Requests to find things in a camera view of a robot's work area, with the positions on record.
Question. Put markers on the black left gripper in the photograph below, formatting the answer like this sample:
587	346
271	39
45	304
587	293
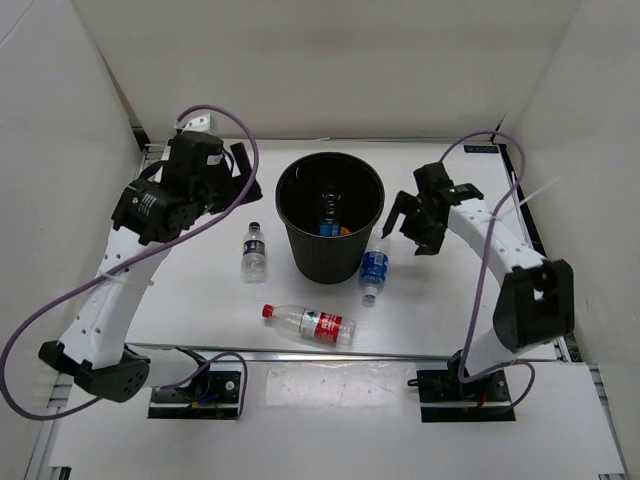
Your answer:
237	184

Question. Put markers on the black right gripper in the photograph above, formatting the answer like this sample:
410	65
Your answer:
429	242

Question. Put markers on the clear bottle blue label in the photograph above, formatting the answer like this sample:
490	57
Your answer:
374	267

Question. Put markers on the clear bottle white cap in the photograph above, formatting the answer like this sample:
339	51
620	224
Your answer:
330	211

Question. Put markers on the small clear bottle dark label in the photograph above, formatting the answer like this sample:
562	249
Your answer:
253	263

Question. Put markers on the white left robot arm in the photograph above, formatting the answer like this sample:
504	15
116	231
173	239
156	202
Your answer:
152	215

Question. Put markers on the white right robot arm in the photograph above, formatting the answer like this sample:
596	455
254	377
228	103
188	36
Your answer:
536	300

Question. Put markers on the black plastic waste bin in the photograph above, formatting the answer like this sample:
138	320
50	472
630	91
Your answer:
329	260

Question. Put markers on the blue right corner label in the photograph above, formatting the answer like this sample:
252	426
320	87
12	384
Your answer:
481	149

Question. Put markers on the clear bottle red label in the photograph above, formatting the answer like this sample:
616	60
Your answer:
311	324

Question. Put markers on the white cable tie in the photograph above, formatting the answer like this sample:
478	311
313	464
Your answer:
539	191

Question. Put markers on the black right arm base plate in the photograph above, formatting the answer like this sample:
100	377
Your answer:
443	399

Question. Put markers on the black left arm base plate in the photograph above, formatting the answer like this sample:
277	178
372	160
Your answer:
216	394

